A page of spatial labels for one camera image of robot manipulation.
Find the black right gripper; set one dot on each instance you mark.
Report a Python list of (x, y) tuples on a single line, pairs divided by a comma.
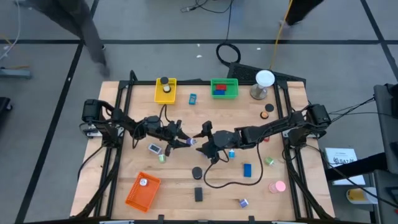
[(224, 141)]

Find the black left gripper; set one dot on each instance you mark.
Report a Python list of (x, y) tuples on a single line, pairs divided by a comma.
[(166, 133)]

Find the white digital clock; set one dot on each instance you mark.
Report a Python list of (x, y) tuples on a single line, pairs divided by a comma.
[(154, 148)]

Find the blue sand hourglass black cap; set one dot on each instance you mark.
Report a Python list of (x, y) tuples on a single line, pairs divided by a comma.
[(196, 172)]

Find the small blue bottle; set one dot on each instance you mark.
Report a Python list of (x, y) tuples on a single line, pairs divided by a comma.
[(231, 154)]

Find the blue rectangular block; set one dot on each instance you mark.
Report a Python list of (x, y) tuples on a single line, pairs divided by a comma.
[(219, 92), (247, 170)]

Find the red rectangular block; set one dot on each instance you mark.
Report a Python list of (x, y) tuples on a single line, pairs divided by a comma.
[(221, 87), (266, 139)]

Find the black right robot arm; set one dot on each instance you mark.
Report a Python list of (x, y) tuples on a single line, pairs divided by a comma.
[(273, 126)]

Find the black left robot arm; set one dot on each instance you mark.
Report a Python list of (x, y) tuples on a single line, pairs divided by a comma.
[(130, 124)]

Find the small teal rectangular item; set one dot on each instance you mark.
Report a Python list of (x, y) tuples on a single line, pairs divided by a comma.
[(190, 99)]

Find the yellow plastic basket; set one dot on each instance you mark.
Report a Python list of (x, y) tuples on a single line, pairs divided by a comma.
[(164, 99)]

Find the black rectangular box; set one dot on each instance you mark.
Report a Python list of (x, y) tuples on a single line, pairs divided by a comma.
[(198, 194)]

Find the green plastic basket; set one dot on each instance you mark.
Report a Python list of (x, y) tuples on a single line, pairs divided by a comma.
[(233, 93)]

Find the white sand hourglass black cap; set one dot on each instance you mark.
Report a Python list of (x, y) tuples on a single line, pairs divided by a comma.
[(164, 80)]

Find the orange plastic basket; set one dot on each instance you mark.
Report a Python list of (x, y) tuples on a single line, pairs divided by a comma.
[(140, 199)]

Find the orange sand hourglass black cap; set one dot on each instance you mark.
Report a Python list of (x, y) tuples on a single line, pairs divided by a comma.
[(269, 107)]

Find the black perforated metal panel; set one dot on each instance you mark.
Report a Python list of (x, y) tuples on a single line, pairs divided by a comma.
[(242, 73)]

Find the pink capped clear hourglass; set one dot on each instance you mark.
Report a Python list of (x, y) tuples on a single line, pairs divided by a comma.
[(280, 186)]

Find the white dome wooden table lamp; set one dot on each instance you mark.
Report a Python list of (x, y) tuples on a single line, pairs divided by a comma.
[(265, 78)]

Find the white paper label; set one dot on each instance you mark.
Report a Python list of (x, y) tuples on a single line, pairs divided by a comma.
[(340, 154)]

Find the person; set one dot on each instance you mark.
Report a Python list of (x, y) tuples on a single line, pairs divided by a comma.
[(87, 31), (300, 11)]

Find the black metal bar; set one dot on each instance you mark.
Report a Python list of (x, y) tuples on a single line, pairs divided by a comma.
[(357, 166)]

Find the yellow white container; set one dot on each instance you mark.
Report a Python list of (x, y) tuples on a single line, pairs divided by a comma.
[(357, 196)]

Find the gray flat floor base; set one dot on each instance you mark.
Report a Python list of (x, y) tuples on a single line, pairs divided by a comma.
[(15, 73)]

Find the black floor object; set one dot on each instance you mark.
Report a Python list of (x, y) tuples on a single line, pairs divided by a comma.
[(3, 105)]

